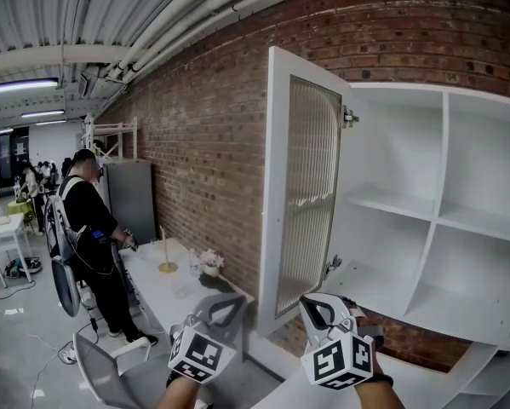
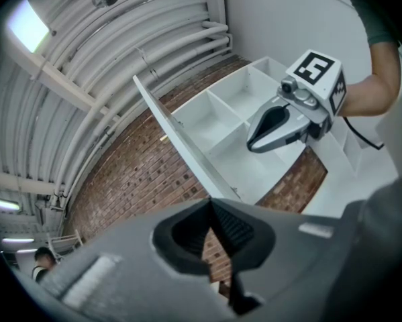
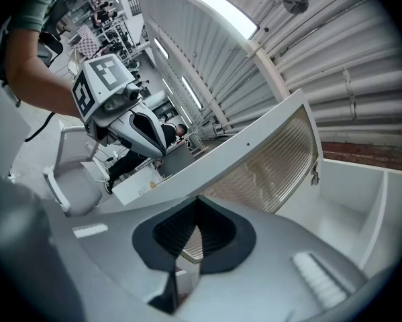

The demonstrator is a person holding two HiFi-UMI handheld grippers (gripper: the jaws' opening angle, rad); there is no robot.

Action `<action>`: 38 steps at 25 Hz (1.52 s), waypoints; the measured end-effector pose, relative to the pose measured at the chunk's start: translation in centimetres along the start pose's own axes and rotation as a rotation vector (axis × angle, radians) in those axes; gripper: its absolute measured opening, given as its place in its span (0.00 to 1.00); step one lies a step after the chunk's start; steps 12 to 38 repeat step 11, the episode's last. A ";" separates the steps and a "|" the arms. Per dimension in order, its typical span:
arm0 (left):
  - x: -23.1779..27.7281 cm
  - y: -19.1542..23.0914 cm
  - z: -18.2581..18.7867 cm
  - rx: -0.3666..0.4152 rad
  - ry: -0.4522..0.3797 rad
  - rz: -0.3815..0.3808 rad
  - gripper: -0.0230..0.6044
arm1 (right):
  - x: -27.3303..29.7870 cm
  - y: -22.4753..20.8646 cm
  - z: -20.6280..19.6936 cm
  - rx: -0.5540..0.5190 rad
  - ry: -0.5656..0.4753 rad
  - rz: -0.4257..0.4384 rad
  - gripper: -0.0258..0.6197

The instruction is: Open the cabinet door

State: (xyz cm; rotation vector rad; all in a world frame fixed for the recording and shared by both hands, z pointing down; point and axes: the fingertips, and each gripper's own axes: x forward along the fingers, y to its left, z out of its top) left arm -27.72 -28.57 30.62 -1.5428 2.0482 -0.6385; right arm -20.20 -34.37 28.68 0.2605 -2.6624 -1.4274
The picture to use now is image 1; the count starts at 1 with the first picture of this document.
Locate small white table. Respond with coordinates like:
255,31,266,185
0,211,34,290

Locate black wristband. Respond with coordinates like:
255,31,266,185
366,373,395,389

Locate white shelf cabinet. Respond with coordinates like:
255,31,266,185
322,81,510,409

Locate gray office chair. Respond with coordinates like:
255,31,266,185
49,256,84,320
72,331,154,409

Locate small metal bracket clip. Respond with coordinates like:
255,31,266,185
341,104,361,130
324,253,344,279

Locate gray metal cabinet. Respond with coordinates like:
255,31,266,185
101,158,158,247

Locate person's right forearm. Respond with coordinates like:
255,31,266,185
354,349,404,409

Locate white side table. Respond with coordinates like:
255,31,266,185
117,236,256,340

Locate white metal rack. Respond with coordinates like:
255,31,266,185
81,114,140,162

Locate white power strip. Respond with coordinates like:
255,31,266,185
57,341,78,365

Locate bundle of white ceiling pipes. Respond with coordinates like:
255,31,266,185
105,0,339,85

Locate person's left forearm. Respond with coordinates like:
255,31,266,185
156,375,209,409

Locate yellow-green round table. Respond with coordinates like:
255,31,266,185
6,198,37,230

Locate pink flowers in pot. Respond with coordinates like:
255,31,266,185
198,248,226,279

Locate white cabinet door with glass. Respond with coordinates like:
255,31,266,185
256,45,352,338

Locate black cloth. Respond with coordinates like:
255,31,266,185
198,273,238,295

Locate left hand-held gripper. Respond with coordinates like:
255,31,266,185
168,291,249,385

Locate long ceiling light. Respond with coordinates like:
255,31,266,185
0,78,60,97
20,108,66,120

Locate gold candle holder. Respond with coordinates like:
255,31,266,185
158,225,180,274

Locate small clear bottle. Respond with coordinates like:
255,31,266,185
188,248,202,278

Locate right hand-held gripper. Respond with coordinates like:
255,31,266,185
298,291,375,392

